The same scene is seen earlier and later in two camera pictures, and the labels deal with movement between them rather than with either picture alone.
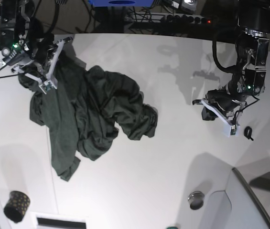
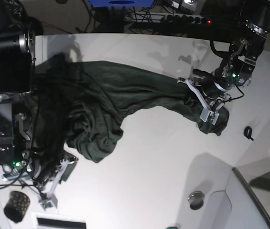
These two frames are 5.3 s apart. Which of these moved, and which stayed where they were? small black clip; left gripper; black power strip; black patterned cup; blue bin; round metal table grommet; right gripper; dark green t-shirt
Moved: left gripper; dark green t-shirt; right gripper
Stayed: small black clip; round metal table grommet; black patterned cup; blue bin; black power strip
